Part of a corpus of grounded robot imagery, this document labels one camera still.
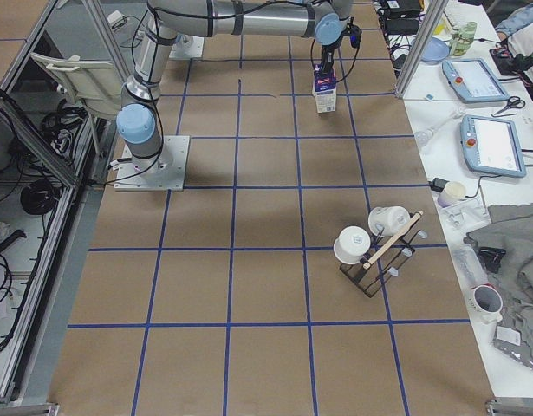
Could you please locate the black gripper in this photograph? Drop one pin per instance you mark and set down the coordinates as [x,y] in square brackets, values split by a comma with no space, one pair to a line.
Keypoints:
[326,54]

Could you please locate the blue white milk carton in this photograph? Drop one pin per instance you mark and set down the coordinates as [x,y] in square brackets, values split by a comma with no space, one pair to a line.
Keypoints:
[324,90]

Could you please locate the white cup on rack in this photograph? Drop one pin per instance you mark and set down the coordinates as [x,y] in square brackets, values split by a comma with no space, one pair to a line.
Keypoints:
[351,245]
[386,221]

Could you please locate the white paper cup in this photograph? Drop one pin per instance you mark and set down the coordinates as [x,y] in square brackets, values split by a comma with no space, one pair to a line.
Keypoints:
[452,193]

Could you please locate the green glass jar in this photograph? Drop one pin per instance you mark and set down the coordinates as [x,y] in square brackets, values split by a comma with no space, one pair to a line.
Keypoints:
[462,39]

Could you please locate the far teach pendant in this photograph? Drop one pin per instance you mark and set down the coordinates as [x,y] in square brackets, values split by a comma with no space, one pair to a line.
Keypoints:
[473,81]

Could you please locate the teach pendant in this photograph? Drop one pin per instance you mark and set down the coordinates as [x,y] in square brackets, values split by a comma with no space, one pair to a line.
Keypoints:
[491,146]
[473,81]

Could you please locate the near teach pendant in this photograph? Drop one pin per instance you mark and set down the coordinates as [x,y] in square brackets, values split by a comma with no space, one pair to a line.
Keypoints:
[491,146]

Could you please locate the black scissors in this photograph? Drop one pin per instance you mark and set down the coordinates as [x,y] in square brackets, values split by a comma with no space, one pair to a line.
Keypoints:
[514,102]

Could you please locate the grey office chair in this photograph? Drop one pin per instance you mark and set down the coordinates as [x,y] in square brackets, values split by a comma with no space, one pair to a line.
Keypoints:
[95,84]

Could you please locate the grey cloth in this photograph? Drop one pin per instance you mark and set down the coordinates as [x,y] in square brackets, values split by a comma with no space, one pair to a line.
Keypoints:
[505,249]

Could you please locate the red rimmed white mug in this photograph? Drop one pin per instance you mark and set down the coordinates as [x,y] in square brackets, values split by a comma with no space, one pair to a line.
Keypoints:
[485,303]

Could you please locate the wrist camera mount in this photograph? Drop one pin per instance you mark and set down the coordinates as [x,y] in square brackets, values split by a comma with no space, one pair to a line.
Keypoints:
[354,34]

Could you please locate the right frame post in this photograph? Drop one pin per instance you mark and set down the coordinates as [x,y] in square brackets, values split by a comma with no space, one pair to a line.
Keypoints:
[433,14]

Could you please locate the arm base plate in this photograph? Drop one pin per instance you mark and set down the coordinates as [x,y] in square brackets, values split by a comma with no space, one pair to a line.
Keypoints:
[168,173]

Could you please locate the black wire rack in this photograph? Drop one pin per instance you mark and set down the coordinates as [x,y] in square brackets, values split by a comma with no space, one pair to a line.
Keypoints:
[385,257]

